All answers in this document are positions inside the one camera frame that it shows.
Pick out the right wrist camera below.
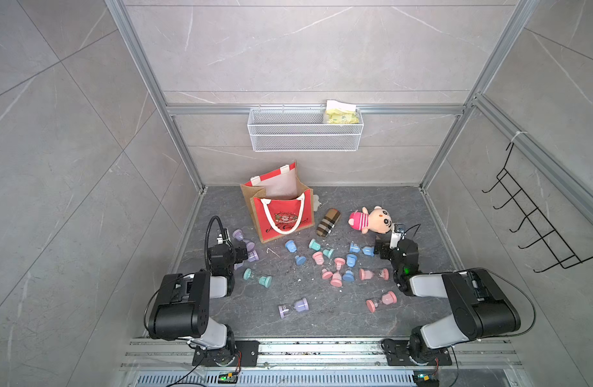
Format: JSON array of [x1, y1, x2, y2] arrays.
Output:
[[389, 223, 406, 249]]

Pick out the pink plush pig doll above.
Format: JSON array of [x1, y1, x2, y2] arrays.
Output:
[[348, 206, 393, 234]]

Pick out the purple hourglass front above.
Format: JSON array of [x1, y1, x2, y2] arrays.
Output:
[[278, 298, 309, 319]]

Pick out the blue hourglass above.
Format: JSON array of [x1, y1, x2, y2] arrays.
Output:
[[285, 240, 307, 266], [349, 243, 375, 256], [343, 254, 357, 282]]

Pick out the blue hourglass lower centre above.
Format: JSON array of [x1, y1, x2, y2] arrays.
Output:
[[343, 254, 357, 282]]

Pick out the purple hourglass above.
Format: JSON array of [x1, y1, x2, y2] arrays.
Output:
[[278, 298, 309, 319], [232, 229, 255, 252], [234, 249, 259, 270]]

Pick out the red burlap canvas bag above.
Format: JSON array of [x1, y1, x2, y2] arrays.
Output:
[[240, 163, 314, 243]]

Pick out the purple hourglass lying left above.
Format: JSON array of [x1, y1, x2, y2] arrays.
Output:
[[234, 249, 259, 270]]

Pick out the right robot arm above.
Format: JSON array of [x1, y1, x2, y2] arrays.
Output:
[[373, 238, 537, 365]]

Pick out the plaid glasses case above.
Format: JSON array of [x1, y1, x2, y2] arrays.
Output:
[[316, 208, 341, 238]]

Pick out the yellow wipes packet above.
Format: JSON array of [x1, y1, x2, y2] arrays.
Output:
[[323, 100, 360, 125]]

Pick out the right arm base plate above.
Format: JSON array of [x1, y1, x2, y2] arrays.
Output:
[[380, 338, 452, 366]]

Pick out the black wire hook rack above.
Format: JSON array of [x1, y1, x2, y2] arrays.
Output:
[[481, 143, 593, 273]]

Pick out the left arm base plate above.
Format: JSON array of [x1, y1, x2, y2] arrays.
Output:
[[192, 340, 260, 368]]

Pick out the white wire mesh basket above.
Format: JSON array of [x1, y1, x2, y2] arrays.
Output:
[[247, 108, 364, 153]]

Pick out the purple hourglass near bag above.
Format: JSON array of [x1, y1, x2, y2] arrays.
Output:
[[232, 229, 255, 252]]

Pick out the blue hourglass right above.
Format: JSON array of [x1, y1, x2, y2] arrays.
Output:
[[349, 243, 375, 256]]

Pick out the green hourglass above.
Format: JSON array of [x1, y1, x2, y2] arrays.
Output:
[[309, 239, 335, 258], [243, 269, 272, 289]]

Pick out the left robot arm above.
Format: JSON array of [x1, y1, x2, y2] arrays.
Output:
[[143, 215, 248, 364]]

